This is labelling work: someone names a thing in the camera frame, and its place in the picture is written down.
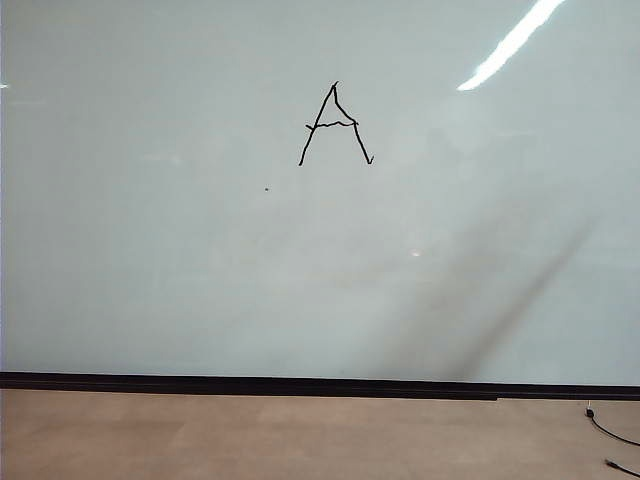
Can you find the black whiteboard bottom rail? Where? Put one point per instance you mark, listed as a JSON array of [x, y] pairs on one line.
[[250, 385]]

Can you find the white glass whiteboard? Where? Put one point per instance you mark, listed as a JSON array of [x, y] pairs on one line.
[[150, 225]]

